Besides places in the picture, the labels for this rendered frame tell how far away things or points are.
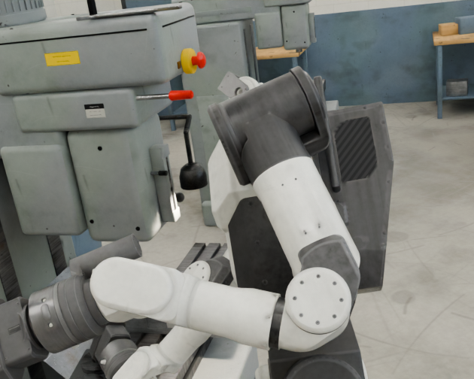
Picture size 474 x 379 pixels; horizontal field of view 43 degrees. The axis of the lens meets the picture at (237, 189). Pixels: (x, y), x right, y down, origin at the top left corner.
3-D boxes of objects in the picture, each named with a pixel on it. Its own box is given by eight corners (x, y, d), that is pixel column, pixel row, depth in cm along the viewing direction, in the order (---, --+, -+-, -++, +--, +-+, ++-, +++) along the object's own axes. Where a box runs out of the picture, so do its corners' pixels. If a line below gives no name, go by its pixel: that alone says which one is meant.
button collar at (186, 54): (199, 71, 148) (195, 46, 146) (190, 75, 143) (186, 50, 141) (191, 71, 149) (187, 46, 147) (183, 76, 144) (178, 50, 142)
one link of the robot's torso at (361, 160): (408, 302, 114) (375, 125, 122) (424, 294, 81) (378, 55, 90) (256, 322, 119) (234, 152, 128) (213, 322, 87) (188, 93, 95)
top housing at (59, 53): (205, 63, 158) (195, -1, 152) (167, 86, 135) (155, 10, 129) (50, 76, 172) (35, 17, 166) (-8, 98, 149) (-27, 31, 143)
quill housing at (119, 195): (180, 213, 174) (161, 105, 163) (151, 246, 156) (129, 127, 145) (120, 213, 180) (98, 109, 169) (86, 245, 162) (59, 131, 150)
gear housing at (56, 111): (175, 103, 164) (169, 66, 160) (138, 128, 142) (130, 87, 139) (68, 110, 174) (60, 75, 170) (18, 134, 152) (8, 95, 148)
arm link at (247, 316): (200, 336, 83) (339, 369, 79) (183, 328, 74) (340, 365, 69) (219, 262, 86) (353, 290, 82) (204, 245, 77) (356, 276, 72)
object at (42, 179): (122, 201, 181) (104, 118, 171) (81, 238, 159) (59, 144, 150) (67, 202, 186) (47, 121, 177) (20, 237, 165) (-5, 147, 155)
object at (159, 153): (180, 216, 165) (168, 143, 157) (175, 222, 161) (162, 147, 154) (167, 216, 166) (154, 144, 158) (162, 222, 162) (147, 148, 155)
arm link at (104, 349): (114, 357, 144) (133, 389, 135) (77, 357, 138) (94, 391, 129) (132, 312, 141) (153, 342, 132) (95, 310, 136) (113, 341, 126)
